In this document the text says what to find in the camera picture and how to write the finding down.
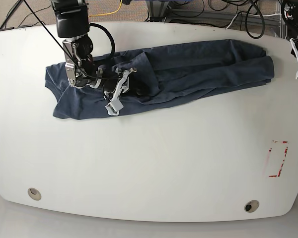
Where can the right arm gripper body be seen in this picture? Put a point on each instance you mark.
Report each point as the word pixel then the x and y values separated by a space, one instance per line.
pixel 109 82

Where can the dark blue t-shirt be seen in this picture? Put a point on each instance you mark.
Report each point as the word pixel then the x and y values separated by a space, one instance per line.
pixel 176 74

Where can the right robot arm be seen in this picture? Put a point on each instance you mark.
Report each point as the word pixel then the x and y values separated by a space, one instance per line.
pixel 82 70

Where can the red tape rectangle marking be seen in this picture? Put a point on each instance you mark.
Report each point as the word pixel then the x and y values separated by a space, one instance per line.
pixel 276 158

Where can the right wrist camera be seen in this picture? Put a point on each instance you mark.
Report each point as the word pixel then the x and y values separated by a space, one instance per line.
pixel 114 107

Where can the aluminium frame rail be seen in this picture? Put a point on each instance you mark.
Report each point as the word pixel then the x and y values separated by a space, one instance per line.
pixel 166 11

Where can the left table cable grommet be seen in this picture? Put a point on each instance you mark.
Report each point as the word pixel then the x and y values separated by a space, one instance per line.
pixel 34 194

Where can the table cable grommet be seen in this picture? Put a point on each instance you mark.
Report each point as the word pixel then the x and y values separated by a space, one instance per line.
pixel 34 194
pixel 251 206

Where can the right table cable grommet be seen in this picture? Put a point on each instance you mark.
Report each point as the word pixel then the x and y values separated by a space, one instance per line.
pixel 251 206

